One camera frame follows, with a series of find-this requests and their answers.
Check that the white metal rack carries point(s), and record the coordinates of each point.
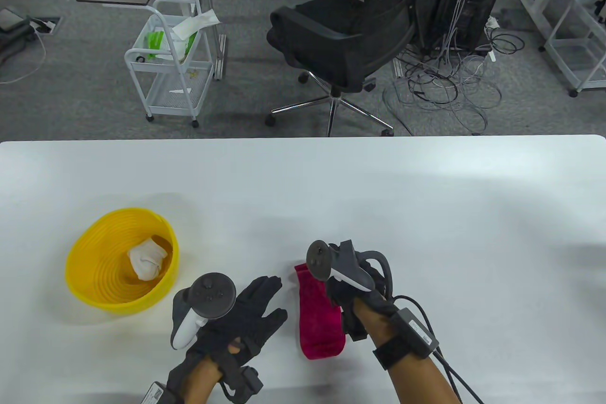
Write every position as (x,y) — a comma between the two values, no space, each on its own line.
(563,60)

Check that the person's left hand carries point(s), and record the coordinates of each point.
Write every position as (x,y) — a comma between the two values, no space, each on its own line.
(251,321)

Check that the black equipment pile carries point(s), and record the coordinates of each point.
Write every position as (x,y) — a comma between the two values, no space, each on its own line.
(12,39)

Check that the white paper sheet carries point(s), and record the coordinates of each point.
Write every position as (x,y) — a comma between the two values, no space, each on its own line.
(199,22)

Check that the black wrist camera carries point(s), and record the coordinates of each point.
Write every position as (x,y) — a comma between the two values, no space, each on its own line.
(158,393)
(416,333)

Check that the grey white right hand controller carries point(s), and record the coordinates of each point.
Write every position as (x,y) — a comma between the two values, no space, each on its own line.
(317,259)

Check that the person's left forearm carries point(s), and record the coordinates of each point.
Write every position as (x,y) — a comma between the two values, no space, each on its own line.
(201,380)

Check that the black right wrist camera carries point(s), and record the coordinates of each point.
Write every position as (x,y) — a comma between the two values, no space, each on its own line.
(416,333)

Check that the green packet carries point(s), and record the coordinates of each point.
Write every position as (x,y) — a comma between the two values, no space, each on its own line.
(155,41)

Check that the white desk leg frame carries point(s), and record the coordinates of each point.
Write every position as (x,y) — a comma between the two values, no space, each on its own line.
(532,8)

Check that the black office chair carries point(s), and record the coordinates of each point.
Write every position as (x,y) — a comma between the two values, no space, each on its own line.
(331,30)

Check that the floor outlet box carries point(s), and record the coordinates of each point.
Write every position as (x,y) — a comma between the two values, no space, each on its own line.
(45,25)

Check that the person's right forearm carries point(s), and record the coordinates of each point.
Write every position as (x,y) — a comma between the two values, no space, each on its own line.
(416,382)

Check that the white sock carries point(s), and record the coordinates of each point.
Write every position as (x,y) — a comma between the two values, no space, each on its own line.
(144,266)
(158,250)

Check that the black right wristband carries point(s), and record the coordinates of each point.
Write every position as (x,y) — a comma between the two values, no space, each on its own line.
(395,354)

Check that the yellow ribbed basket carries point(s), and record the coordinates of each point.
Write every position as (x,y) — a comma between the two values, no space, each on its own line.
(104,281)

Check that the person's right hand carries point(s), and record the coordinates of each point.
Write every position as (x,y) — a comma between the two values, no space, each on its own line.
(348,302)

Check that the white power strip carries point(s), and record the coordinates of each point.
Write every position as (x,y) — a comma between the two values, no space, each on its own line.
(492,22)

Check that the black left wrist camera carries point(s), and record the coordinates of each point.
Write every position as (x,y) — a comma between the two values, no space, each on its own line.
(158,393)

